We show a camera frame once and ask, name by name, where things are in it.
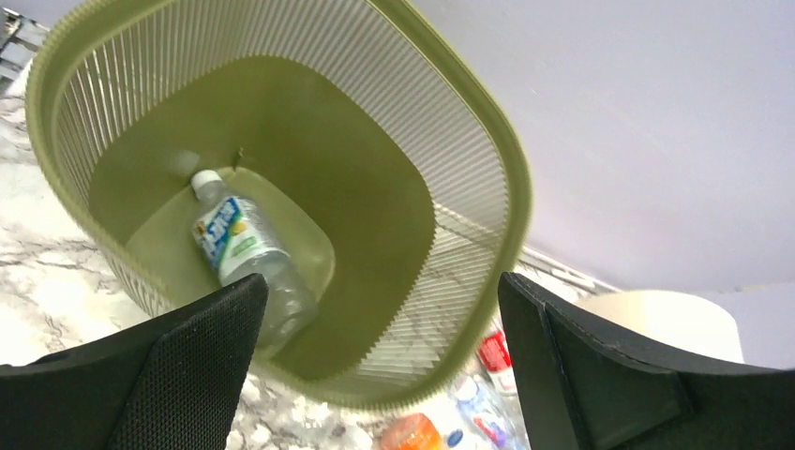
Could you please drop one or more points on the cream cylinder with coloured face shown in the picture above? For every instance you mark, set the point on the cream cylinder with coloured face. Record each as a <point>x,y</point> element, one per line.
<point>678,319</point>

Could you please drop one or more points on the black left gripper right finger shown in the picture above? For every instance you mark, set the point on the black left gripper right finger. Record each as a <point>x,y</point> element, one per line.
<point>584,382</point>

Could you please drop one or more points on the green plastic waste bin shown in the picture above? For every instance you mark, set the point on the green plastic waste bin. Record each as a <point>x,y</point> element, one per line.
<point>392,177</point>

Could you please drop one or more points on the clear bottle red label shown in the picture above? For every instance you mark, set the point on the clear bottle red label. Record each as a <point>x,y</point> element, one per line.
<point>495,357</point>

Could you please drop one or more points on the orange plastic bottle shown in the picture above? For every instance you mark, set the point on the orange plastic bottle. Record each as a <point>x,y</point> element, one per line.
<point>411,432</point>

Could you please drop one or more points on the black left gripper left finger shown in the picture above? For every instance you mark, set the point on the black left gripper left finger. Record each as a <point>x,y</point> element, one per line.
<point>172,382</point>

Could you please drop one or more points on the clear bottle blue purple label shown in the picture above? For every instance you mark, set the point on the clear bottle blue purple label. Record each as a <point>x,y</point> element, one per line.
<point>484,411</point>

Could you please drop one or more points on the clear bottle blue green label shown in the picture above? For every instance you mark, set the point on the clear bottle blue green label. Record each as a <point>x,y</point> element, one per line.
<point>237,240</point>

